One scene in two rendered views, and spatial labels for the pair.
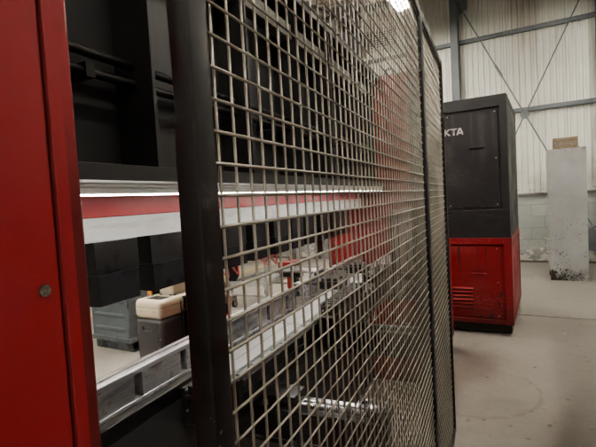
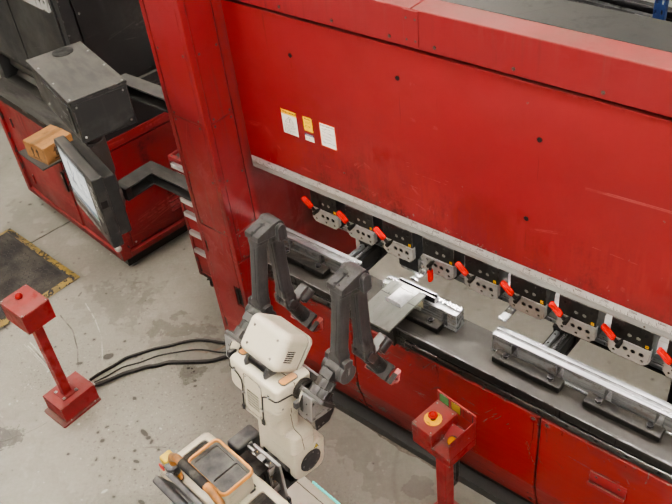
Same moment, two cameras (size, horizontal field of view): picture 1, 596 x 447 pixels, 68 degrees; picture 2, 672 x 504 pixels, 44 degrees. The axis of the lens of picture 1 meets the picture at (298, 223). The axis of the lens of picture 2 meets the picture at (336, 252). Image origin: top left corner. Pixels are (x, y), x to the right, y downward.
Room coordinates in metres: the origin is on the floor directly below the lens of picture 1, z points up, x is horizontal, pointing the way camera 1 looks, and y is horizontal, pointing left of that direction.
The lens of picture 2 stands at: (1.98, 2.46, 3.42)
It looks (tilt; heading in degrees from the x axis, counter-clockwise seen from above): 40 degrees down; 291
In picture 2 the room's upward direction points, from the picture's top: 7 degrees counter-clockwise
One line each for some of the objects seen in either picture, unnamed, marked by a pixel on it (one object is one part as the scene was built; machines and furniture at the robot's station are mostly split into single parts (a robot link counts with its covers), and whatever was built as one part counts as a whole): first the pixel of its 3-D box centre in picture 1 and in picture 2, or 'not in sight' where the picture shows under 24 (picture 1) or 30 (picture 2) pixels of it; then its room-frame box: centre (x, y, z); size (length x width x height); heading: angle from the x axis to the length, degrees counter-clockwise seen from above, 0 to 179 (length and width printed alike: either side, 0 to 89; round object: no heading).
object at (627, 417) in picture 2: not in sight; (623, 416); (1.74, 0.34, 0.89); 0.30 x 0.05 x 0.03; 156
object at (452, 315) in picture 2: (317, 283); (422, 302); (2.58, -0.09, 0.92); 0.39 x 0.06 x 0.10; 156
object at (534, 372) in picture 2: not in sight; (527, 370); (2.10, 0.18, 0.89); 0.30 x 0.05 x 0.03; 156
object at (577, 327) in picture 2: (253, 239); (581, 312); (1.93, 0.20, 1.26); 0.15 x 0.09 x 0.17; 156
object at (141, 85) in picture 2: not in sight; (134, 101); (3.93, -0.39, 1.67); 0.40 x 0.24 x 0.07; 156
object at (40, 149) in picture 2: not in sight; (47, 143); (4.93, -0.89, 1.04); 0.30 x 0.26 x 0.12; 150
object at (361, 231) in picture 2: (329, 223); (365, 220); (2.84, -0.20, 1.26); 0.15 x 0.09 x 0.17; 156
